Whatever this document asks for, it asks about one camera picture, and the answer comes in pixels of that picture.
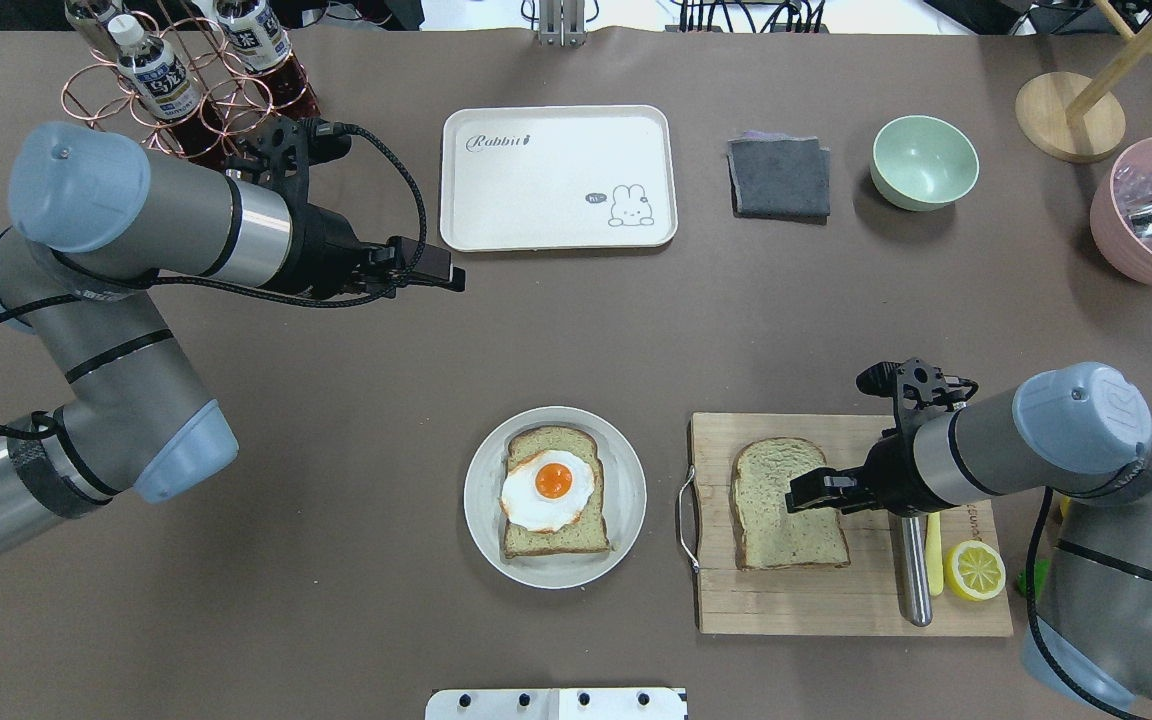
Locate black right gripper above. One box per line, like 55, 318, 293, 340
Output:
787, 435, 937, 518

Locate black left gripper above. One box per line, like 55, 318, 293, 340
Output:
282, 205, 467, 300

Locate plain bread slice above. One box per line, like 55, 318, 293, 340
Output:
730, 437, 851, 571

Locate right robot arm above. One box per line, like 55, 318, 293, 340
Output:
785, 357, 1152, 717

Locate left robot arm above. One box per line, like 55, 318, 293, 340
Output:
0, 118, 467, 555

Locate cream rabbit tray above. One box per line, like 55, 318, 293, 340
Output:
439, 105, 679, 252

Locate steel muddler black tip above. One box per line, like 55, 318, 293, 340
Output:
892, 516, 933, 628

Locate wooden cutting board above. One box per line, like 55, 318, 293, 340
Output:
690, 414, 1011, 637

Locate yellow plastic knife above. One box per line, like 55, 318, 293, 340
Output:
924, 511, 945, 597

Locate halved lemon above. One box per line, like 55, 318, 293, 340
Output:
943, 539, 1006, 602

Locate white round plate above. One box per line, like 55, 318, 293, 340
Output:
463, 406, 646, 591

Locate fried egg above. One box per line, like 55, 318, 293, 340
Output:
499, 450, 594, 533

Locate green lime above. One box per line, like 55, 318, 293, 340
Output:
1011, 559, 1049, 598

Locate bread slice under egg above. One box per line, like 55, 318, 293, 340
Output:
503, 427, 612, 559

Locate grey folded cloth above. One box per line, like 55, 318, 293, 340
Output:
727, 131, 831, 222

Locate tea bottle lower left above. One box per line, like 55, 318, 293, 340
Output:
214, 1, 291, 74

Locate tea bottle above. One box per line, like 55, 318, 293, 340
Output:
63, 0, 126, 60
106, 14, 202, 122
214, 1, 291, 74

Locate mint green bowl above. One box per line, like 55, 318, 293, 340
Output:
870, 115, 980, 211

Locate tea bottle upper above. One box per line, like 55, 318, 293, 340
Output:
106, 14, 202, 122

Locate wooden mug tree stand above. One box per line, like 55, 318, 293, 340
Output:
1015, 1, 1152, 164

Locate tea bottle lower right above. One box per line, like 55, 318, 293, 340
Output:
63, 0, 126, 60

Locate aluminium frame post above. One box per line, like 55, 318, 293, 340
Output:
532, 0, 588, 47

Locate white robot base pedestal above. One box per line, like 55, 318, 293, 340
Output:
424, 685, 689, 719

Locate copper wire bottle rack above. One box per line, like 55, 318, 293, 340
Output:
61, 1, 320, 169

